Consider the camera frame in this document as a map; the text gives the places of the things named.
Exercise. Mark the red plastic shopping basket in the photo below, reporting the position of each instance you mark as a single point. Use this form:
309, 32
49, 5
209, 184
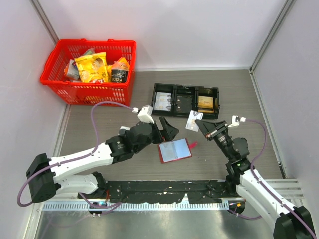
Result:
79, 93

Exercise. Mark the blue and white small box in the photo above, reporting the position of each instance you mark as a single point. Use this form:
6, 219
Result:
71, 71

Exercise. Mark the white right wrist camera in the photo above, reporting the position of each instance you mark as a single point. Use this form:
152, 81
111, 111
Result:
236, 120

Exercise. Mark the yellow snack bag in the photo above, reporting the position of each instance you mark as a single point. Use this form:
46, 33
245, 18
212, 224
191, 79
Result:
92, 68

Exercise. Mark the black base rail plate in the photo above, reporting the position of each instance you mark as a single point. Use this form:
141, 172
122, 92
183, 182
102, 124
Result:
164, 192

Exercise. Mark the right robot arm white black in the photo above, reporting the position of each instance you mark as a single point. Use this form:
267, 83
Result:
285, 220

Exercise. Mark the orange snack bag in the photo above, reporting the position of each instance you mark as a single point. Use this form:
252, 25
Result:
121, 64

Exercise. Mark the red leather card holder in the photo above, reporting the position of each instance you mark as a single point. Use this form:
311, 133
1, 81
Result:
175, 150

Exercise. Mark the black VIP cards stack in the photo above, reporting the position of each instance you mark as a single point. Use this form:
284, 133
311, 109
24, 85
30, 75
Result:
184, 103

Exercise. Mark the black three-compartment card tray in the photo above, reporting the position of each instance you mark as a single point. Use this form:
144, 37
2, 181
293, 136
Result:
194, 91

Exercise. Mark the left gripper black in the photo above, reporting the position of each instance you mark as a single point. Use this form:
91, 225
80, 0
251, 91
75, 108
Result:
170, 131

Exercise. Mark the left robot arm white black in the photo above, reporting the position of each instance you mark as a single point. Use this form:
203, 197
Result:
48, 177

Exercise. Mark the silver VIP cards stack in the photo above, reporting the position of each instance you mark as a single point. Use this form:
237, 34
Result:
162, 101

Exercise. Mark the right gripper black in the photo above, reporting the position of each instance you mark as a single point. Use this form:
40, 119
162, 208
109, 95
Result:
211, 130

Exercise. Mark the white plastic bottle black cap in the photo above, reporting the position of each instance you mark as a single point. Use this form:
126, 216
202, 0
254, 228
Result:
123, 129

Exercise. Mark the gold VIP cards stack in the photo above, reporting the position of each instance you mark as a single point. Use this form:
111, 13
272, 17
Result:
205, 104

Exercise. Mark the black instant noodle cup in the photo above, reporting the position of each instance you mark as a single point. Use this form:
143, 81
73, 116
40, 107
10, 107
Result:
119, 75

